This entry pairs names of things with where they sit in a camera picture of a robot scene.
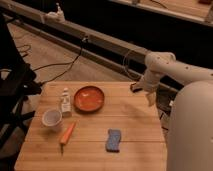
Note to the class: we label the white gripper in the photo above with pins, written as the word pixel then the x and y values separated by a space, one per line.
pixel 148 82

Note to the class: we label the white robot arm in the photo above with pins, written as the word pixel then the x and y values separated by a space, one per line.
pixel 190 135

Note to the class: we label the white ceramic cup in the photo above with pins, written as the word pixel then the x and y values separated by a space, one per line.
pixel 52 119

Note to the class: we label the orange round plate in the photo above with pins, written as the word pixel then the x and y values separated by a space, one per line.
pixel 89 99

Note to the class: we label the blue sponge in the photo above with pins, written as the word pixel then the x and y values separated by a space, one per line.
pixel 114 138

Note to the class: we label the white glue bottle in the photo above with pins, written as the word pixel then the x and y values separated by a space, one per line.
pixel 65 103

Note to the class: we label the black office chair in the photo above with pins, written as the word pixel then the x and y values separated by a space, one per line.
pixel 17 81

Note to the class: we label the long metal rail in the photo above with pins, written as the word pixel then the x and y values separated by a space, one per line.
pixel 100 40

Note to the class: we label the white object on rail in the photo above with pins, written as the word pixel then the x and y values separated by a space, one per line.
pixel 58 15

